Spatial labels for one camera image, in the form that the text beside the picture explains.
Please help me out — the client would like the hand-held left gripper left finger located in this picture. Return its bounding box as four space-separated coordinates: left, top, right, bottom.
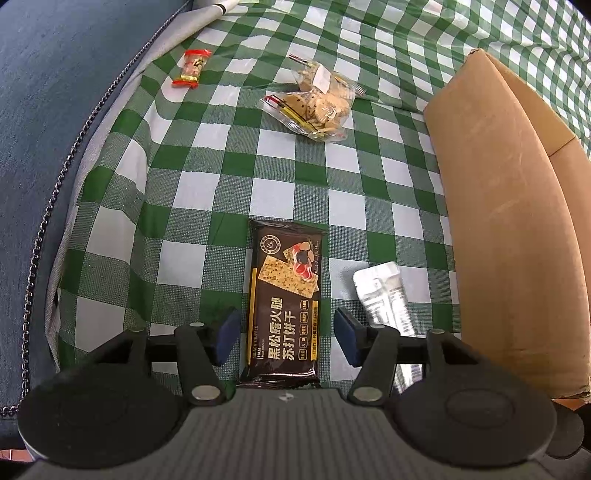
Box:
90 307 243 407

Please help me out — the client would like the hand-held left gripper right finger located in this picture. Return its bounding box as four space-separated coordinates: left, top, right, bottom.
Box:
333 307 488 407

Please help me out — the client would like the dark brown cracker packet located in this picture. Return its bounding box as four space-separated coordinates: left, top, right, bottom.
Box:
238 219 329 388

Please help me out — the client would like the brown cardboard box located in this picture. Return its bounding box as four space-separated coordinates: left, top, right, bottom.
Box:
424 48 591 400

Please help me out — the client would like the clear cookie packet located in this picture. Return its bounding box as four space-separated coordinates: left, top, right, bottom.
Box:
288 53 365 101
257 90 354 143

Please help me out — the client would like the silver foil snack packet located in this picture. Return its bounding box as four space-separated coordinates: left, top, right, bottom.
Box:
353 261 428 394

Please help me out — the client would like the green checked tablecloth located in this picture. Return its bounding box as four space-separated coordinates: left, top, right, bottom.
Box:
48 0 591 398

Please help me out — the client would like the small red candy packet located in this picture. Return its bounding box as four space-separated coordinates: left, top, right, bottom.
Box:
172 48 212 88

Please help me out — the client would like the grey marker pen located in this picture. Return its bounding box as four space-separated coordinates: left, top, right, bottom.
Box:
194 0 242 17

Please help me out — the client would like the metal bead chain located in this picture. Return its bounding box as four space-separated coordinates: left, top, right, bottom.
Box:
0 9 186 418

